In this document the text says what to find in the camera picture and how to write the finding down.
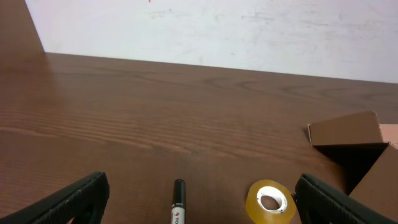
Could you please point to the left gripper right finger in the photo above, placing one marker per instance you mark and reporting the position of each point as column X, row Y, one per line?
column 318, row 202

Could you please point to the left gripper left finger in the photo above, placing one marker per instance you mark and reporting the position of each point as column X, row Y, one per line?
column 83, row 201

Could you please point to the yellow tape roll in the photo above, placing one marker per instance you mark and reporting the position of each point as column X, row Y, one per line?
column 269, row 202

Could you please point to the open cardboard box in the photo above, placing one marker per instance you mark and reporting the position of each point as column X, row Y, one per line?
column 367, row 151

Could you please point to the black marker pen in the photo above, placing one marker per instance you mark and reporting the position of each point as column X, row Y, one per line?
column 178, row 202

